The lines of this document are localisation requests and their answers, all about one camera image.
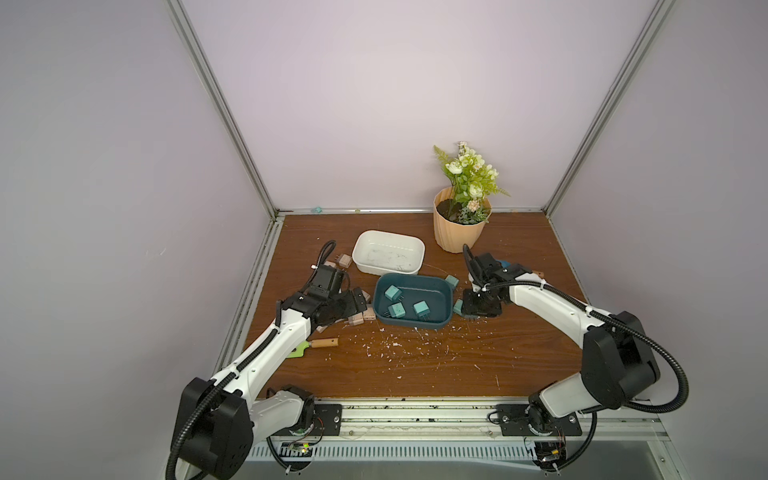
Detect white plastic storage box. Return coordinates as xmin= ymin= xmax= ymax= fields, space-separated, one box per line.
xmin=352 ymin=230 xmax=426 ymax=276

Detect teal plastic storage box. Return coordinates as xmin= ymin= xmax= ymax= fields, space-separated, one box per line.
xmin=372 ymin=273 xmax=454 ymax=330

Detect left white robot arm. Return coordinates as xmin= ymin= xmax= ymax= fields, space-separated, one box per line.
xmin=164 ymin=264 xmax=367 ymax=479

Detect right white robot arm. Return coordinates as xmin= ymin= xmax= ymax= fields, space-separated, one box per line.
xmin=461 ymin=246 xmax=690 ymax=436

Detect pink plug row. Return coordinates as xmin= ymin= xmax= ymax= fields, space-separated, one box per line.
xmin=347 ymin=313 xmax=365 ymax=326
xmin=363 ymin=305 xmax=376 ymax=321

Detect green garden fork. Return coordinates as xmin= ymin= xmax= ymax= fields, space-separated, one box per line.
xmin=287 ymin=337 xmax=339 ymax=359

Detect beige flower pot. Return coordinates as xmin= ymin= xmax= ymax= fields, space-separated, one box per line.
xmin=433 ymin=187 xmax=489 ymax=254

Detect artificial green white flowers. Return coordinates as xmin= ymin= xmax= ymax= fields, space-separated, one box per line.
xmin=433 ymin=141 xmax=509 ymax=225

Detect aluminium front rail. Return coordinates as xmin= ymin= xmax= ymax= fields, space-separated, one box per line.
xmin=173 ymin=397 xmax=670 ymax=443

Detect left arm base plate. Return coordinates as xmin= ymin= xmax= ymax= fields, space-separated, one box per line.
xmin=275 ymin=403 xmax=343 ymax=438

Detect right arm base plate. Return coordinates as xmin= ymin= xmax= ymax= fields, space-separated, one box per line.
xmin=487 ymin=404 xmax=583 ymax=437

